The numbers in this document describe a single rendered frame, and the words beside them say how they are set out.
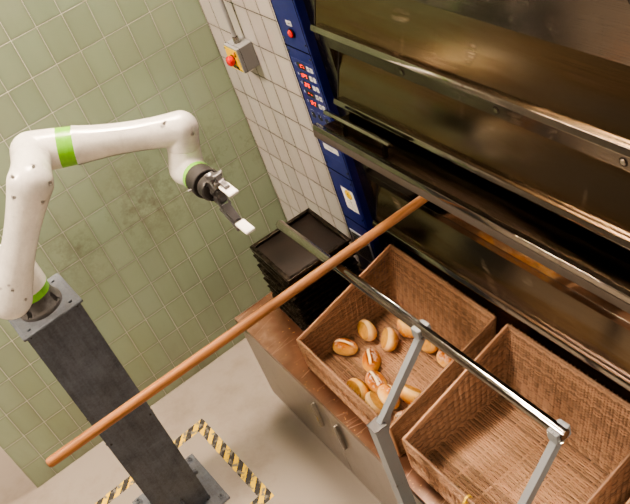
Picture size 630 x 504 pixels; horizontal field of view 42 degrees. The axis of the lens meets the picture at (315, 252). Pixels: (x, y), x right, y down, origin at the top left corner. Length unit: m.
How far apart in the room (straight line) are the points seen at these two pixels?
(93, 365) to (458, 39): 1.64
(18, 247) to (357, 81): 1.10
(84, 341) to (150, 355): 1.06
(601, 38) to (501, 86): 0.34
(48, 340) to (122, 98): 1.03
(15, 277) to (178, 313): 1.45
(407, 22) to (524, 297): 0.87
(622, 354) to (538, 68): 0.83
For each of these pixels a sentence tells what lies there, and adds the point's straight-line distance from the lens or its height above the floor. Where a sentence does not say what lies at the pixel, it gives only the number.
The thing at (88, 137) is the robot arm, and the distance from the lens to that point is 2.48.
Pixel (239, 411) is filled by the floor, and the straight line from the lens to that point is 3.83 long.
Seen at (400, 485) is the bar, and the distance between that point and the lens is 2.56.
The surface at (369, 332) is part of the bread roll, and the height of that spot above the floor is 0.64.
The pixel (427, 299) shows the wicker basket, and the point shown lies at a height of 0.74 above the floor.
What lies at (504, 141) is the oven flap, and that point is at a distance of 2.14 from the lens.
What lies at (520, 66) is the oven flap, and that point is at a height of 1.80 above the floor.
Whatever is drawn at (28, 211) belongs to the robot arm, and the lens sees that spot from 2.39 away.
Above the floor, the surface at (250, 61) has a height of 1.44.
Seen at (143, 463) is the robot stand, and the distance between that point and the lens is 3.29.
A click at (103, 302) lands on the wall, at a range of 3.65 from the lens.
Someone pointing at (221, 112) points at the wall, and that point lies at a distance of 3.54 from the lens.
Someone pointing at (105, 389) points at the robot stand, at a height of 0.83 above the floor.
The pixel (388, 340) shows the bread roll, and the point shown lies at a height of 0.65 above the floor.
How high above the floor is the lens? 2.79
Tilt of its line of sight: 39 degrees down
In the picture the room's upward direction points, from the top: 21 degrees counter-clockwise
